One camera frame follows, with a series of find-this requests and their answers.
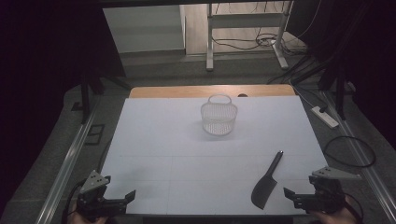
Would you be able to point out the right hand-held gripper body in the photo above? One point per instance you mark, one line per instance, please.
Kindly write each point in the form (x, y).
(327, 196)

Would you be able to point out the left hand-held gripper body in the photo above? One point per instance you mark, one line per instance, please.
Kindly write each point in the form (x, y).
(93, 199)

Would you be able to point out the black kitchen knife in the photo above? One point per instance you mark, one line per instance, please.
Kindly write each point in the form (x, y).
(263, 190)

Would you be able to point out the white mesh basket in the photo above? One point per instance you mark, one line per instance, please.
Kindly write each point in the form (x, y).
(218, 125)

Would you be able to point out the person's left hand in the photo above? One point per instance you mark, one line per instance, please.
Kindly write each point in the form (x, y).
(81, 220)

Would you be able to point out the person's right hand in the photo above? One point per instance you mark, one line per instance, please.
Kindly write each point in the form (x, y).
(337, 218)

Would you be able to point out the white power strip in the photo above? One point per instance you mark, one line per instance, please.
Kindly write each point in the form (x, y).
(327, 118)

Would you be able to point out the black plug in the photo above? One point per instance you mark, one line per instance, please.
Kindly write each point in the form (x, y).
(323, 109)

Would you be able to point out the black stand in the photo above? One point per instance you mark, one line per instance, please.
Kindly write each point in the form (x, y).
(339, 90)
(85, 96)

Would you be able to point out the wooden table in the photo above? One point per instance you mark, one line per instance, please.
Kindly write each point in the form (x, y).
(186, 91)

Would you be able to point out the grey panel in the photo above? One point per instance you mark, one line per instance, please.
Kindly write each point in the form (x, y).
(146, 28)

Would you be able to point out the white metal stand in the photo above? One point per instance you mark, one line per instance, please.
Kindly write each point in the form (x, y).
(246, 20)

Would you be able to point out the aluminium rail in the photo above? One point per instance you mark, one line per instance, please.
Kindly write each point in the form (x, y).
(67, 168)
(358, 149)

